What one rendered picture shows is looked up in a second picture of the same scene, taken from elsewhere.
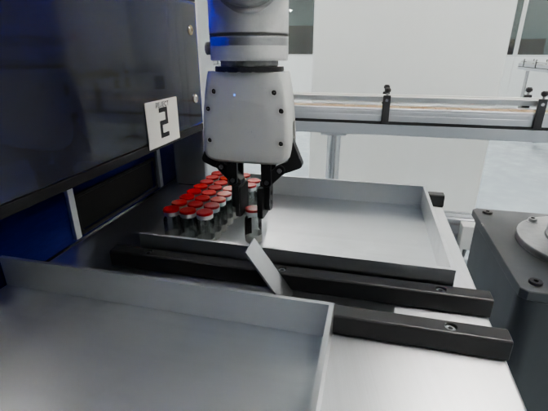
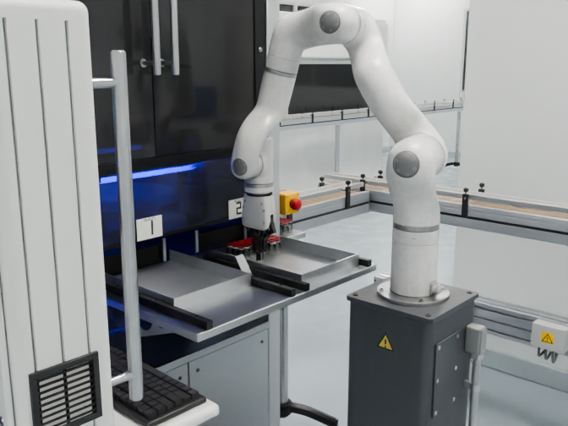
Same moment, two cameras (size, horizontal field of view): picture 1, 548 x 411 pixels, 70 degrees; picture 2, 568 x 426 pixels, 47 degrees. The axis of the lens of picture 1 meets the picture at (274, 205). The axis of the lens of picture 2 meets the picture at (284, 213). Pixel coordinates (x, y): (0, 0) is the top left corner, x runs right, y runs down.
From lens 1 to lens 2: 152 cm
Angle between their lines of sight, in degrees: 28
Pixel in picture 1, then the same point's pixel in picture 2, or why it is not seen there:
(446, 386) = (266, 297)
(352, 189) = (328, 251)
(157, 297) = (209, 268)
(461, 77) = not seen: outside the picture
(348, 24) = (494, 115)
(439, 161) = not seen: outside the picture
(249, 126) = (254, 215)
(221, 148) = (246, 221)
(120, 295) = (199, 266)
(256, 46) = (254, 188)
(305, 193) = (308, 251)
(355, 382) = (244, 292)
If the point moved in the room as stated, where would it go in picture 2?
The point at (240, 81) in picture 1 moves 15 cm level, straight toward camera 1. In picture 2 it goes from (252, 199) to (227, 209)
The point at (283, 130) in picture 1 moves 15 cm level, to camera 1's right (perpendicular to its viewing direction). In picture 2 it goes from (264, 217) to (312, 223)
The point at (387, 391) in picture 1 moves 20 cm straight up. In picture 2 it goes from (250, 294) to (249, 218)
